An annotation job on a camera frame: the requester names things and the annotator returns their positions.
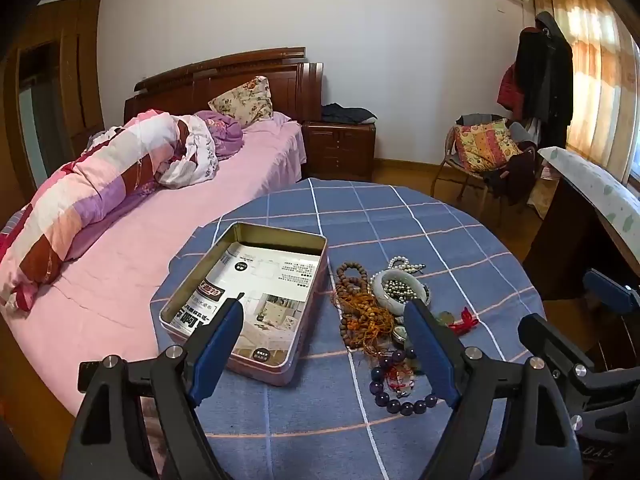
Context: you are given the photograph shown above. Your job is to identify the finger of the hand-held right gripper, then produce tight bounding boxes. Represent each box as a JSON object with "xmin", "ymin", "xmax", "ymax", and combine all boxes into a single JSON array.
[
  {"xmin": 582, "ymin": 268, "xmax": 640, "ymax": 317},
  {"xmin": 517, "ymin": 313, "xmax": 640, "ymax": 413}
]

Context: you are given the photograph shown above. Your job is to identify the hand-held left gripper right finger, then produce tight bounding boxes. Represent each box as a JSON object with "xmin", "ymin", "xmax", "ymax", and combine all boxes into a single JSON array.
[{"xmin": 402, "ymin": 299, "xmax": 584, "ymax": 480}]

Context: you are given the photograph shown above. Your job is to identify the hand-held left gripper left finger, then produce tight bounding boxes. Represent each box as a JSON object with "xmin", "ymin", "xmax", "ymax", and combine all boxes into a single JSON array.
[{"xmin": 60, "ymin": 297, "xmax": 246, "ymax": 480}]

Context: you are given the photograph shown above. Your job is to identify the white pendant with red cord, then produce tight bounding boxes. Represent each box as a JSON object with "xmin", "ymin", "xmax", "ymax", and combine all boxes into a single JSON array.
[{"xmin": 385, "ymin": 324, "xmax": 418, "ymax": 391}]

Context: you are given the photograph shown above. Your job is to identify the red knot charm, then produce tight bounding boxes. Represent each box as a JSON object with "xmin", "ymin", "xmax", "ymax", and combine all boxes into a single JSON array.
[{"xmin": 434, "ymin": 306, "xmax": 480, "ymax": 337}]

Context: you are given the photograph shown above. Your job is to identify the rectangular metal tin box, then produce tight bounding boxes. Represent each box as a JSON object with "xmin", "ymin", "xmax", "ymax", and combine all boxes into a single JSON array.
[{"xmin": 159, "ymin": 221, "xmax": 329, "ymax": 387}]

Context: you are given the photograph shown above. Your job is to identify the purple bead bracelet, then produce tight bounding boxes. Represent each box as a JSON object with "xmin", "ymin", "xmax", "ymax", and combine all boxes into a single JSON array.
[{"xmin": 369, "ymin": 349, "xmax": 440, "ymax": 416}]

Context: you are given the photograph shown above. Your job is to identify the orange cord tangle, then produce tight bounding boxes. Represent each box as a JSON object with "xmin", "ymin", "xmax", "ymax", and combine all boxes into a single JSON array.
[{"xmin": 332, "ymin": 287, "xmax": 398, "ymax": 358}]

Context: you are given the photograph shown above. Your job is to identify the brown wooden bead strand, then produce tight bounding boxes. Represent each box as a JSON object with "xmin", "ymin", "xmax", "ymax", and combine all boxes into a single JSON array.
[{"xmin": 336, "ymin": 260, "xmax": 396, "ymax": 348}]

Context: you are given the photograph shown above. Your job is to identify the white jade bangle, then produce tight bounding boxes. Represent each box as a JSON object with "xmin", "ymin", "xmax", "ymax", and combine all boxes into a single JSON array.
[{"xmin": 371, "ymin": 269, "xmax": 432, "ymax": 311}]

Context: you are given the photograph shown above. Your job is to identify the white leaf-print desk cover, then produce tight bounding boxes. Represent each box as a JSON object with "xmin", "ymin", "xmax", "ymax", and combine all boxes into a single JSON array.
[{"xmin": 537, "ymin": 146, "xmax": 640, "ymax": 252}]

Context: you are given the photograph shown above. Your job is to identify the bed with pink sheet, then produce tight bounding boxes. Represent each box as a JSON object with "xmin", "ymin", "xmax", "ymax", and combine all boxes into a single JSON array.
[{"xmin": 0, "ymin": 119, "xmax": 307, "ymax": 463}]

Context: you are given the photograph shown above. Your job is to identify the blue checked tablecloth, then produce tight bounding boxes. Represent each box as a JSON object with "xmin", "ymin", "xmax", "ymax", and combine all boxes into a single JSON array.
[{"xmin": 150, "ymin": 177, "xmax": 549, "ymax": 480}]

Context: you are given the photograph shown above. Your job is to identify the dark red garment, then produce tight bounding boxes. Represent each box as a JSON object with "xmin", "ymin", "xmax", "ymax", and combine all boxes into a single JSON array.
[{"xmin": 481, "ymin": 150, "xmax": 538, "ymax": 206}]

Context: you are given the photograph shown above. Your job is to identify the chair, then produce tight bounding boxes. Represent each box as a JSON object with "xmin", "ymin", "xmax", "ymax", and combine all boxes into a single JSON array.
[{"xmin": 430, "ymin": 114, "xmax": 540, "ymax": 213}]

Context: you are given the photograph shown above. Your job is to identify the colourful patchwork cushion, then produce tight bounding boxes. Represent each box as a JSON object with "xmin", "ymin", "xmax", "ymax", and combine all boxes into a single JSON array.
[{"xmin": 452, "ymin": 120, "xmax": 524, "ymax": 172}]

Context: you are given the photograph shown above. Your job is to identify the pink patchwork quilt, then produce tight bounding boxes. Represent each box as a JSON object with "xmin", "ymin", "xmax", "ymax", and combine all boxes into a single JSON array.
[{"xmin": 0, "ymin": 109, "xmax": 221, "ymax": 313}]

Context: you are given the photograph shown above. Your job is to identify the purple blanket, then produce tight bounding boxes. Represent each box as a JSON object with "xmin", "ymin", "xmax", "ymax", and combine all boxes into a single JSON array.
[{"xmin": 192, "ymin": 110, "xmax": 246, "ymax": 160}]

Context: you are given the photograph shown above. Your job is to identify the black hanging coat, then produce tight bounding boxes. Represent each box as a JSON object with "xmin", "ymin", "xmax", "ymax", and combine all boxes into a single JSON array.
[{"xmin": 515, "ymin": 11, "xmax": 575, "ymax": 147}]

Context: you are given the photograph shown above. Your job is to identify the red hanging garment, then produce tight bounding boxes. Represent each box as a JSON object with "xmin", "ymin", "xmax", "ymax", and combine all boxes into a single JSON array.
[{"xmin": 496, "ymin": 62, "xmax": 526, "ymax": 111}]

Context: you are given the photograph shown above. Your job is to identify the wooden nightstand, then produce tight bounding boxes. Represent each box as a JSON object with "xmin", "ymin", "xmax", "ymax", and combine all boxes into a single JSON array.
[{"xmin": 301, "ymin": 121, "xmax": 377, "ymax": 182}]

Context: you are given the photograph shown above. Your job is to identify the orange patterned curtain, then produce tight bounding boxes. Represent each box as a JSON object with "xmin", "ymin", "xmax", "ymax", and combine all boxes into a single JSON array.
[{"xmin": 531, "ymin": 0, "xmax": 640, "ymax": 183}]

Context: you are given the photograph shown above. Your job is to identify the floral pillow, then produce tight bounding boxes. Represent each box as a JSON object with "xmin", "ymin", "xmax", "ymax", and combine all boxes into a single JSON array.
[{"xmin": 208, "ymin": 75, "xmax": 275, "ymax": 129}]

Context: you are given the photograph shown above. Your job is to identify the dark folded clothes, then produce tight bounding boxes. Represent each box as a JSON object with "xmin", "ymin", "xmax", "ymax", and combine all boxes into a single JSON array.
[{"xmin": 320, "ymin": 103, "xmax": 377, "ymax": 126}]

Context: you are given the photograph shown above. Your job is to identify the wooden headboard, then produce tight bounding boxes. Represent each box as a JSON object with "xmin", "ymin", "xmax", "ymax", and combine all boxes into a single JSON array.
[{"xmin": 123, "ymin": 47, "xmax": 325, "ymax": 124}]

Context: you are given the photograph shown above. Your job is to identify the wooden wardrobe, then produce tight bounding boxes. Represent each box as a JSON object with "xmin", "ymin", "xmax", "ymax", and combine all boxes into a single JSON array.
[{"xmin": 0, "ymin": 0, "xmax": 107, "ymax": 221}]

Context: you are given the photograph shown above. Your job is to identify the pearl necklace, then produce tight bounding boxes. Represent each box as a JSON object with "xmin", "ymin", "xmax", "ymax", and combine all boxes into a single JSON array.
[{"xmin": 370, "ymin": 256, "xmax": 427, "ymax": 306}]

